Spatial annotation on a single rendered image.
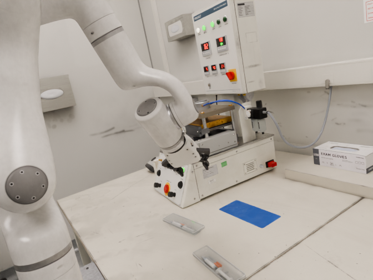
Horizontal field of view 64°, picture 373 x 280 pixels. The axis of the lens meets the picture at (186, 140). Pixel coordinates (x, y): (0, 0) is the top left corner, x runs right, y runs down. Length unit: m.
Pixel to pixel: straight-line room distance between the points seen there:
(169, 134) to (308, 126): 1.00
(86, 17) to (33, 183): 0.39
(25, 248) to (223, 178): 0.87
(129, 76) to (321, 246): 0.71
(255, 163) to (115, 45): 0.90
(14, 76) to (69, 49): 2.00
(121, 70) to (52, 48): 1.91
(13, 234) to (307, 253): 0.74
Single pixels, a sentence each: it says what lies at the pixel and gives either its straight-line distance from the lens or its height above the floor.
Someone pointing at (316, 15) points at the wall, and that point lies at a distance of 1.57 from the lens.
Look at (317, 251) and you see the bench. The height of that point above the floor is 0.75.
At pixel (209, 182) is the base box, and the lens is 1.30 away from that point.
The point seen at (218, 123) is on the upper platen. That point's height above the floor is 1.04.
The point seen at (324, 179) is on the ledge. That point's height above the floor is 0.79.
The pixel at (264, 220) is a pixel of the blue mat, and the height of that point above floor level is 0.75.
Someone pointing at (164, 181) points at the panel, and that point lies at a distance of 1.45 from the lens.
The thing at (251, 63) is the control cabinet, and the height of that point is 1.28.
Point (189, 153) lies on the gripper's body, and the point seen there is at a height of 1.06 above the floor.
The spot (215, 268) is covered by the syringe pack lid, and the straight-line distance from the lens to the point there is 0.89.
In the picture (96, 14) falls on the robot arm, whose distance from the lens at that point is 0.78.
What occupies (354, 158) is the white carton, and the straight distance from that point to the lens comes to 1.33.
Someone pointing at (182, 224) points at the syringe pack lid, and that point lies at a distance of 1.12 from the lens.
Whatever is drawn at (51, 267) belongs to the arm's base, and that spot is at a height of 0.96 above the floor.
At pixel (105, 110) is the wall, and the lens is 2.71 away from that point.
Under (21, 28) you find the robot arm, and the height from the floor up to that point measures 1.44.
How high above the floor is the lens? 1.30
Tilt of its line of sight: 13 degrees down
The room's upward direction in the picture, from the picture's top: 11 degrees counter-clockwise
